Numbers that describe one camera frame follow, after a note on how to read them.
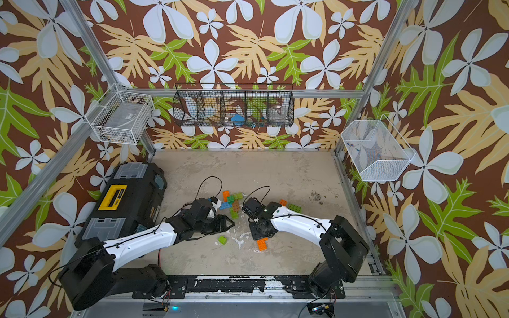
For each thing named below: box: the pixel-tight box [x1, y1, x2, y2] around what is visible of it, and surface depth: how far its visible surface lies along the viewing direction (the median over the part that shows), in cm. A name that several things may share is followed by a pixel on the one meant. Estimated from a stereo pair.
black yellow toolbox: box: [74, 161, 168, 248], surface depth 80 cm
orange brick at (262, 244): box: [257, 237, 268, 252], surface depth 84 cm
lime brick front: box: [228, 206, 239, 220], surface depth 95 cm
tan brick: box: [231, 199, 241, 212], surface depth 97 cm
